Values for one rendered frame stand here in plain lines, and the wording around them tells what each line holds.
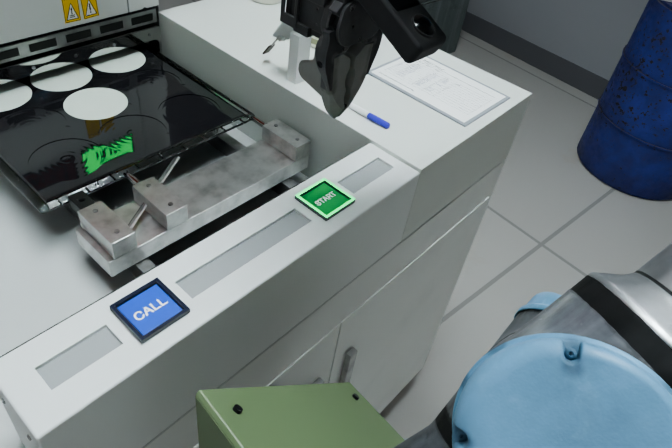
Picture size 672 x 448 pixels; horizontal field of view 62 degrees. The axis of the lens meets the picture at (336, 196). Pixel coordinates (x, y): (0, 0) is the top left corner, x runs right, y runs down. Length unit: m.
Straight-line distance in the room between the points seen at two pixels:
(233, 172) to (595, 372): 0.68
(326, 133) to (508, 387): 0.66
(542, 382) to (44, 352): 0.45
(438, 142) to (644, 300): 0.58
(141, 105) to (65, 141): 0.14
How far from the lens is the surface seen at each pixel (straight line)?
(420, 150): 0.84
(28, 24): 1.07
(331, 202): 0.72
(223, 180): 0.87
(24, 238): 0.92
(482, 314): 1.96
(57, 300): 0.82
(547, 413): 0.31
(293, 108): 0.94
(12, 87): 1.10
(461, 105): 0.98
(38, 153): 0.93
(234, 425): 0.47
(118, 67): 1.13
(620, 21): 3.36
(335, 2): 0.56
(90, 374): 0.58
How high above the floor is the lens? 1.44
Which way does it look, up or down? 40 degrees down
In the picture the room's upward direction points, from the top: 9 degrees clockwise
